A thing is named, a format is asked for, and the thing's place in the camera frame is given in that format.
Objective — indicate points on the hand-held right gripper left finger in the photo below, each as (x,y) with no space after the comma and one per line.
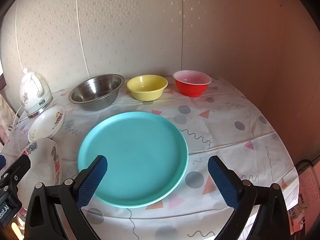
(92,180)

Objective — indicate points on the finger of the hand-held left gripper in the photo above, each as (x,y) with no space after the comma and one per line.
(18,166)
(1,162)

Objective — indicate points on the white kettle plug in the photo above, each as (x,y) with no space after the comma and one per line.
(11,129)

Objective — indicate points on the pink patterned curtain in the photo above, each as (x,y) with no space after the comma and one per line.
(3,115)

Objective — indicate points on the white floral electric kettle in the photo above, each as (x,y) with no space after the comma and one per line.
(31,92)

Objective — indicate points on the yellow bowl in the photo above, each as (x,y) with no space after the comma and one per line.
(147,90)

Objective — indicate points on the red bowl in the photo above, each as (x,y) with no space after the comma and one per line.
(191,88)

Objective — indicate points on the white grille appliance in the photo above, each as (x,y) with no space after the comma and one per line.
(310,182)

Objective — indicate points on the stainless steel bowl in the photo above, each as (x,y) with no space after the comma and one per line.
(97,90)

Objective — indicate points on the white patterned tablecloth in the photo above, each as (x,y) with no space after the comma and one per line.
(225,135)

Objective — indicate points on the large white dragon-print bowl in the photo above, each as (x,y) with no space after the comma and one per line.
(42,165)

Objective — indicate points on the small white floral plate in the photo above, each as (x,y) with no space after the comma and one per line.
(43,125)

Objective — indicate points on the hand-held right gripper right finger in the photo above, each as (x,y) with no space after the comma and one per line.
(225,182)

